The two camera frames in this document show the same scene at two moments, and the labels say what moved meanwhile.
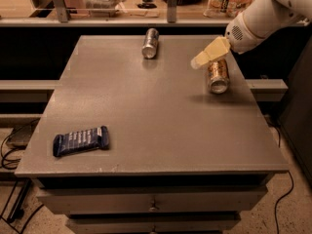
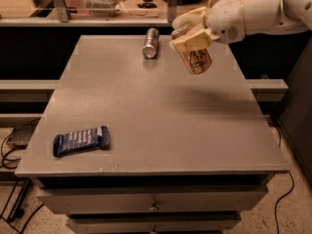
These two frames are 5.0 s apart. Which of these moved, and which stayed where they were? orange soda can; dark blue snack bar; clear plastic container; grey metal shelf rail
Moved: orange soda can
Stayed: grey metal shelf rail; dark blue snack bar; clear plastic container
